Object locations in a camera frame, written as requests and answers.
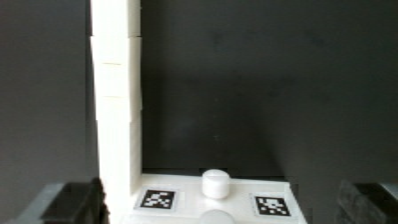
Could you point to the white U-shaped border fence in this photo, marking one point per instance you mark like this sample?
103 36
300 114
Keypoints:
115 44

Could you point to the white drawer box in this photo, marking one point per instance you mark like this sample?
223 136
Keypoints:
207 199

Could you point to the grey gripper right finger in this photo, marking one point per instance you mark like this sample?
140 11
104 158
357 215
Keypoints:
366 203

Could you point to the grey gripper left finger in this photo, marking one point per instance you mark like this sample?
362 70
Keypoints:
67 204

